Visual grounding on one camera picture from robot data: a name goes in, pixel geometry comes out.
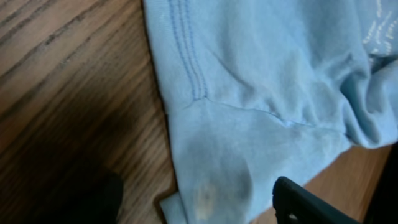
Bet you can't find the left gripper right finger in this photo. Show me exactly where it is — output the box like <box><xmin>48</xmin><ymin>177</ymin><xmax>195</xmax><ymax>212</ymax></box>
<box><xmin>272</xmin><ymin>177</ymin><xmax>359</xmax><ymax>224</ymax></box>

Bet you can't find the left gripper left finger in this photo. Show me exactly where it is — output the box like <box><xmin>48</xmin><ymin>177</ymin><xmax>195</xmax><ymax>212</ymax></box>
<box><xmin>37</xmin><ymin>171</ymin><xmax>124</xmax><ymax>224</ymax></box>

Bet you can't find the light blue printed t-shirt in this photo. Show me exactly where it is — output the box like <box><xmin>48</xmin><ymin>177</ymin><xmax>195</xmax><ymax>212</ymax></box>
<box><xmin>144</xmin><ymin>0</ymin><xmax>397</xmax><ymax>223</ymax></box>

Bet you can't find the black garment at right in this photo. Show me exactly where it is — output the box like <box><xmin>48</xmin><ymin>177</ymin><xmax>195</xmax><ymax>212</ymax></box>
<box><xmin>364</xmin><ymin>143</ymin><xmax>397</xmax><ymax>224</ymax></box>

